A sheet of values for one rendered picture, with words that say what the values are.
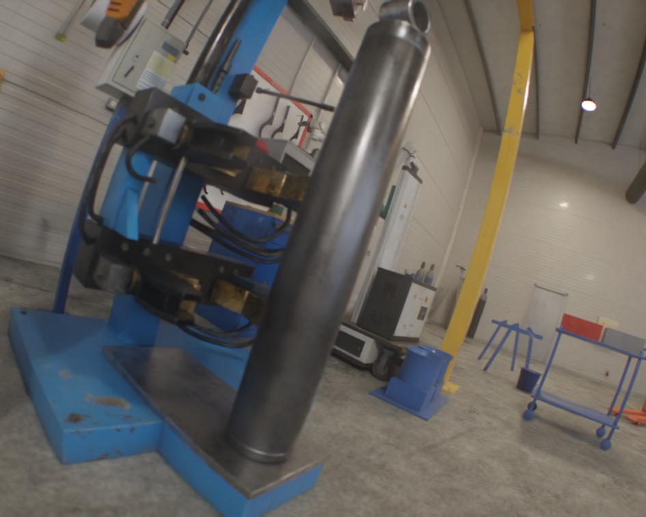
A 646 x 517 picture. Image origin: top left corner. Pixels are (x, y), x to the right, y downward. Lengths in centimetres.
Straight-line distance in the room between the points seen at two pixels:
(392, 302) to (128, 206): 218
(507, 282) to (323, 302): 1085
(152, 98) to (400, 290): 225
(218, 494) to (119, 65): 176
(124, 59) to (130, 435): 157
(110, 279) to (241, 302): 55
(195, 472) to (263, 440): 23
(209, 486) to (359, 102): 111
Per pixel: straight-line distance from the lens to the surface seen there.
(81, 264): 128
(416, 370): 243
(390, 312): 285
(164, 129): 109
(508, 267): 1169
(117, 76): 186
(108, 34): 48
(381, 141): 95
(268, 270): 267
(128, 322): 160
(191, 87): 138
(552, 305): 1155
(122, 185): 122
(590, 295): 1182
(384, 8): 127
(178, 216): 157
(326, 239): 88
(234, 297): 142
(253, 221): 269
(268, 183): 141
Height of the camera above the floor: 73
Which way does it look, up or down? level
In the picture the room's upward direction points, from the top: 19 degrees clockwise
